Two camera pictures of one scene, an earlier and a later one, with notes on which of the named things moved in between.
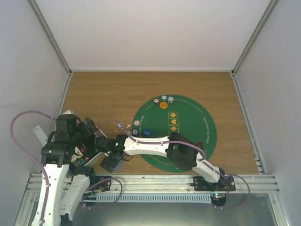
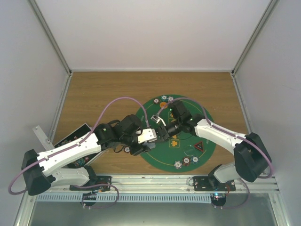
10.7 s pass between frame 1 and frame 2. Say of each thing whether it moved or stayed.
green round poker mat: stayed
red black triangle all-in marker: stayed
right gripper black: moved
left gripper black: moved
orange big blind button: stayed
